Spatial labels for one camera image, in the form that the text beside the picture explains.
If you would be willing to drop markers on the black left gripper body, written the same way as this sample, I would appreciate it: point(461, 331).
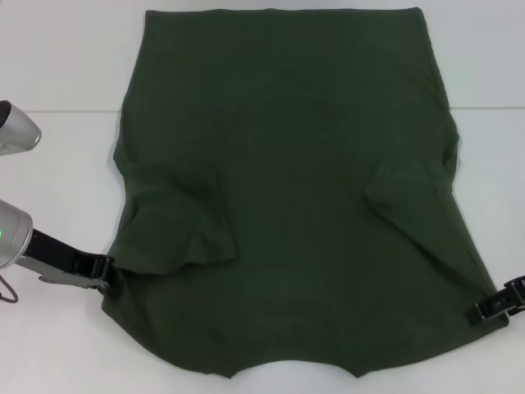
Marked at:
point(51, 251)

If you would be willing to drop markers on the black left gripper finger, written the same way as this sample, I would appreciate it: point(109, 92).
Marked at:
point(92, 267)

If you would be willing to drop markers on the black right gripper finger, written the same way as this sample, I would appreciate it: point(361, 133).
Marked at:
point(498, 305)

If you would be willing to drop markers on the dark green t-shirt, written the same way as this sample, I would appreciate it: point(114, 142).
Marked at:
point(287, 164)

